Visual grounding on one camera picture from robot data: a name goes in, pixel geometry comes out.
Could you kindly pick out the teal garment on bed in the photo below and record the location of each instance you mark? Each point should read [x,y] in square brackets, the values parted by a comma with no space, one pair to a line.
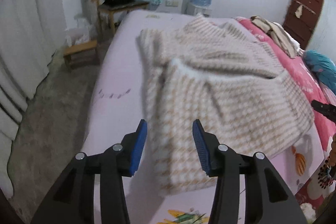
[322,67]

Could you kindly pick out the white garment on bed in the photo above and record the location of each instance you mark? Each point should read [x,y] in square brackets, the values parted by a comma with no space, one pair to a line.
[299,51]

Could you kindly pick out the wall power socket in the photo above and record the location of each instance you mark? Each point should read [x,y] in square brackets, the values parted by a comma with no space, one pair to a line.
[171,3]

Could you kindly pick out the brown wooden door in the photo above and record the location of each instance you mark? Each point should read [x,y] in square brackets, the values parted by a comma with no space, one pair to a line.
[301,19]

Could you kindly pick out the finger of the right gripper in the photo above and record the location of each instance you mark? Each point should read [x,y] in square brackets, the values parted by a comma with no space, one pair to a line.
[327,110]

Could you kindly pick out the small wooden stool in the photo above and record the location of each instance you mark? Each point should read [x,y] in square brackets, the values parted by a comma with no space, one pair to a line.
[80,49]

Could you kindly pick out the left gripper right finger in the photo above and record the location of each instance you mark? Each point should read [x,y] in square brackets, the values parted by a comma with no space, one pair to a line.
[268,199]

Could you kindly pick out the white water dispenser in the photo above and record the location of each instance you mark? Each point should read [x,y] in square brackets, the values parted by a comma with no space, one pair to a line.
[193,10]

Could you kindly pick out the pink floral blanket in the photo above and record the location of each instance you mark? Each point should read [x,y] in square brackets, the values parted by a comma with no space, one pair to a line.
[317,190]

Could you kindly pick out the wooden chair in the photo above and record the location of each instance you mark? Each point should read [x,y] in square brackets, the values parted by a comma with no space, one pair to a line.
[111,7]

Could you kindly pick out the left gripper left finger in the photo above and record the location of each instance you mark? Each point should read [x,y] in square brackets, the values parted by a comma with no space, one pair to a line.
[70,199]

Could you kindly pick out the beige white houndstooth coat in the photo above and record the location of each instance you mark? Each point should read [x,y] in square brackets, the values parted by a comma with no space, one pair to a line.
[223,76]

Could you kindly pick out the beige garment on bed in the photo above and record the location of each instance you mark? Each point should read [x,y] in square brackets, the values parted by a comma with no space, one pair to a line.
[276,32]

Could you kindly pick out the white curtain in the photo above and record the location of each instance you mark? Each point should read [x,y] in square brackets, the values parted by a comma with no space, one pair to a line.
[31,32]

